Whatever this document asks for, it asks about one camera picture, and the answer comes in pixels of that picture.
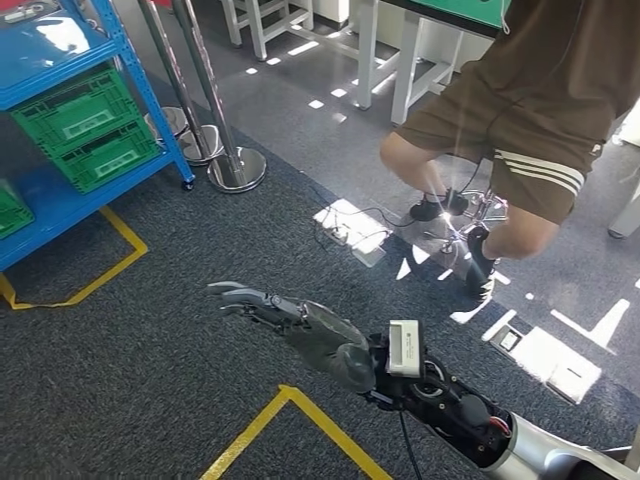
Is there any stool chrome base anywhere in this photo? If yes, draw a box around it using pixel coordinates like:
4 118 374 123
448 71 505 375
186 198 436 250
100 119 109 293
422 188 510 256

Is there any pale floor cover plate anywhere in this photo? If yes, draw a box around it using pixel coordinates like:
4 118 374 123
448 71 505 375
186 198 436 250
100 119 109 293
546 357 602 407

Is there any green plastic crate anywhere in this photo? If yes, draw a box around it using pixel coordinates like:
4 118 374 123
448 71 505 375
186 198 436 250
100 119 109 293
52 119 162 195
10 62 142 159
0 178 35 241

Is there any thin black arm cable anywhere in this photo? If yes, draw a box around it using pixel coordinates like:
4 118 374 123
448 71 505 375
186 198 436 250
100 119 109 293
398 410 425 480

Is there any yellow floor tape square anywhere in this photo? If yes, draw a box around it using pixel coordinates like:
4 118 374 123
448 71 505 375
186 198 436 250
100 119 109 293
198 384 395 480
0 205 149 313

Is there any blue metal shelf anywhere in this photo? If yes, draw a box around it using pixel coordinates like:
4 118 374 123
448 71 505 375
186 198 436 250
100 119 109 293
0 0 196 274

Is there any chrome stanchion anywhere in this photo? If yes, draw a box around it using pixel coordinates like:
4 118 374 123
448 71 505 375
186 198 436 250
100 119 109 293
171 0 268 195
136 0 225 168

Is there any dark stanchion post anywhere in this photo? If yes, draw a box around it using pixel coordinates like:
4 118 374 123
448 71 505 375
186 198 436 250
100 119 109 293
143 105 190 142

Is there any person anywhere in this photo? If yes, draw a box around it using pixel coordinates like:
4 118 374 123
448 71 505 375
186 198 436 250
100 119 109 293
378 0 640 301

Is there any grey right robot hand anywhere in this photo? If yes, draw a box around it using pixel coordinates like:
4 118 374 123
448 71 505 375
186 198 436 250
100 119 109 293
206 280 377 395

